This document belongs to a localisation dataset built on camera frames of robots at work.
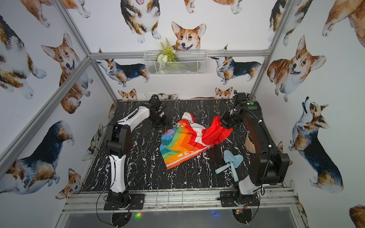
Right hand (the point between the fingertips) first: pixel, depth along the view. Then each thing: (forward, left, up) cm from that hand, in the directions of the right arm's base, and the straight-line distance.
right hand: (218, 122), depth 78 cm
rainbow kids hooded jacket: (-2, +17, -14) cm, 22 cm away
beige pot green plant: (-6, -19, -13) cm, 24 cm away
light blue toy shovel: (-13, -11, -22) cm, 28 cm away
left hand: (+10, +30, -15) cm, 35 cm away
